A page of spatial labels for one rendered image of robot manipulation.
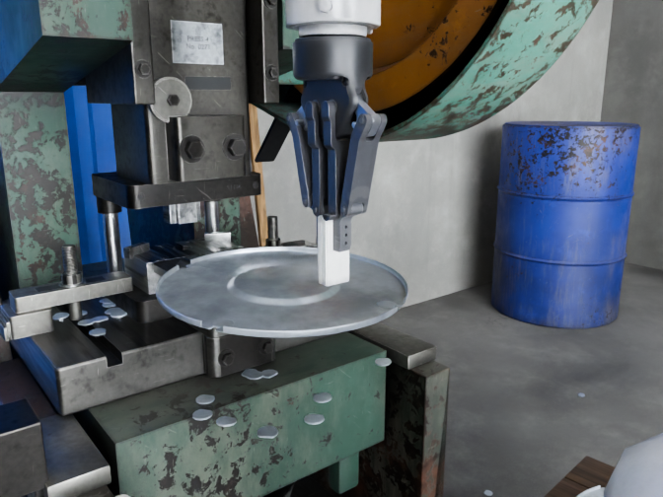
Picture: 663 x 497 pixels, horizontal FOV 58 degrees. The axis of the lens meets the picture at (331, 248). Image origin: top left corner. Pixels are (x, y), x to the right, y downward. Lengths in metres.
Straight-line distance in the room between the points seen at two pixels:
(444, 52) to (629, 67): 3.21
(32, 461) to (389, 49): 0.79
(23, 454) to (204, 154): 0.40
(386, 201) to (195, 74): 2.01
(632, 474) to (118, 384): 0.58
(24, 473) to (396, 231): 2.34
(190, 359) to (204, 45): 0.40
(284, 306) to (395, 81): 0.48
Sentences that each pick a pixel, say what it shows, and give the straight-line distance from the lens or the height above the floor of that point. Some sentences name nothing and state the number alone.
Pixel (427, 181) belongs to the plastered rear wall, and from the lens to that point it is 2.94.
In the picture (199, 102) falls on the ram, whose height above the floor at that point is 0.99.
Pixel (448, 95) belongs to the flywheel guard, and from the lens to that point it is 0.88.
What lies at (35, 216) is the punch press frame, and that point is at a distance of 1.03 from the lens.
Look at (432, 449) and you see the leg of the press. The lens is 0.94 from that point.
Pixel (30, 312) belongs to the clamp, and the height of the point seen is 0.74.
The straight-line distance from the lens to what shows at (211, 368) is 0.80.
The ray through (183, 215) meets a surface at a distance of 0.89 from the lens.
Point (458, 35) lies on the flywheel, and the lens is 0.92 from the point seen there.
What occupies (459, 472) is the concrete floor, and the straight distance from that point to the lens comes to 1.80.
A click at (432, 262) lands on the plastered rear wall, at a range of 3.06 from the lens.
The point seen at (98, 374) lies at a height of 0.69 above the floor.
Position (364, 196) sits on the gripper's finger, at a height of 0.91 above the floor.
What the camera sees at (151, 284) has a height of 0.75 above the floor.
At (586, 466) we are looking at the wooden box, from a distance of 1.25.
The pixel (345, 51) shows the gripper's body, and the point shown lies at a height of 1.04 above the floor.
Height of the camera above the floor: 1.00
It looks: 14 degrees down
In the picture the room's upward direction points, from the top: straight up
